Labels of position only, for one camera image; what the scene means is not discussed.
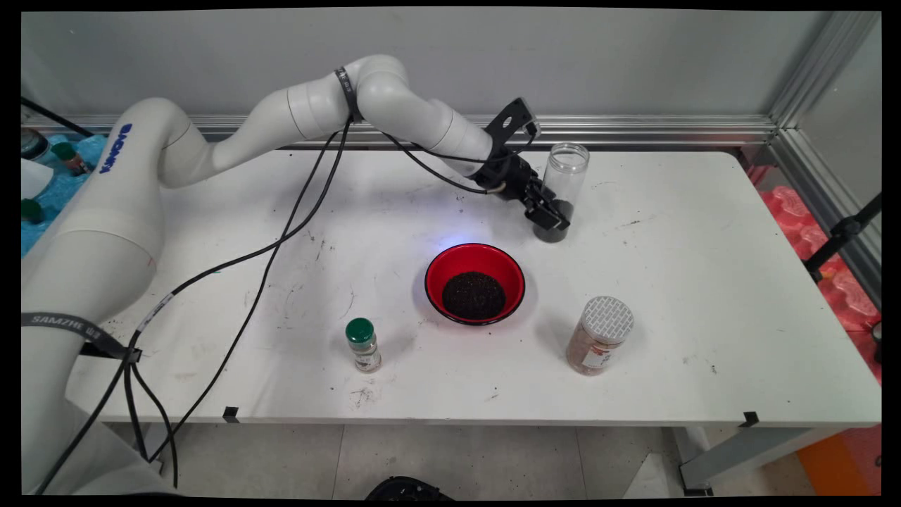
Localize black cable with white label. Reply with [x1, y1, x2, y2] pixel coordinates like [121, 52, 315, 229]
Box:
[35, 113, 353, 494]

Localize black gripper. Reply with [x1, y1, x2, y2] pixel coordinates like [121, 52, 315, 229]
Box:
[472, 154, 573, 232]

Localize black velcro cable strap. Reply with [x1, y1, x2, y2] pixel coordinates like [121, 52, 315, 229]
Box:
[21, 312, 143, 364]
[335, 66, 363, 125]

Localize small spice bottle green cap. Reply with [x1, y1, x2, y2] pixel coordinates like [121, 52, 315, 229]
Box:
[345, 318, 383, 373]

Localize plain black cable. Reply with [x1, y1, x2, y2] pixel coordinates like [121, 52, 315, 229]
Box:
[123, 120, 504, 487]

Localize brown spice jar white lid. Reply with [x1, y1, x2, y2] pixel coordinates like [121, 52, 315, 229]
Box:
[565, 296, 635, 377]

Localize grey table leg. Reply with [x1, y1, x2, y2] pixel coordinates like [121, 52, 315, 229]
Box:
[137, 422, 171, 471]
[672, 425, 845, 496]

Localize orange box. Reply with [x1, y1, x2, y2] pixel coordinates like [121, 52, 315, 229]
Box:
[795, 425, 882, 496]

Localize red bowl with black rim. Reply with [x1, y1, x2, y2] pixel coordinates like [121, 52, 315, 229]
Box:
[424, 243, 527, 326]

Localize dark lidded jar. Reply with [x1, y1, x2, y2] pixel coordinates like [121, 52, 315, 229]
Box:
[21, 129, 50, 161]

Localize aluminium frame post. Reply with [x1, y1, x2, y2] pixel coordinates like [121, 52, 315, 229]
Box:
[767, 11, 882, 131]

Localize red plastic bags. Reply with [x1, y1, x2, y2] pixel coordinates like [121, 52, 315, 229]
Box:
[746, 165, 882, 384]

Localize aluminium frame rail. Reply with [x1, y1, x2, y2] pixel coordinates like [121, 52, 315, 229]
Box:
[771, 129, 882, 307]
[21, 115, 779, 151]

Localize blue cloth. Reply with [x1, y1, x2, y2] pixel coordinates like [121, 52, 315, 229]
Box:
[21, 134, 106, 254]

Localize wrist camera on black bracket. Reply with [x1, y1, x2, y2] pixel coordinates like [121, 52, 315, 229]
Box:
[484, 97, 541, 159]

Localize green capped bottle red label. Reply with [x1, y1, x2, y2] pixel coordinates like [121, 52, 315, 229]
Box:
[53, 141, 89, 176]

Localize tall clear plastic jar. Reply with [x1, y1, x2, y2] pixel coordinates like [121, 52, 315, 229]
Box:
[531, 143, 591, 244]

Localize black seeds heap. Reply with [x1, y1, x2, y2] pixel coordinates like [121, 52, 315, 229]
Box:
[441, 271, 508, 319]

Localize black chair base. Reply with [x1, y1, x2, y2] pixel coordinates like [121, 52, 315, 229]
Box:
[366, 477, 455, 502]

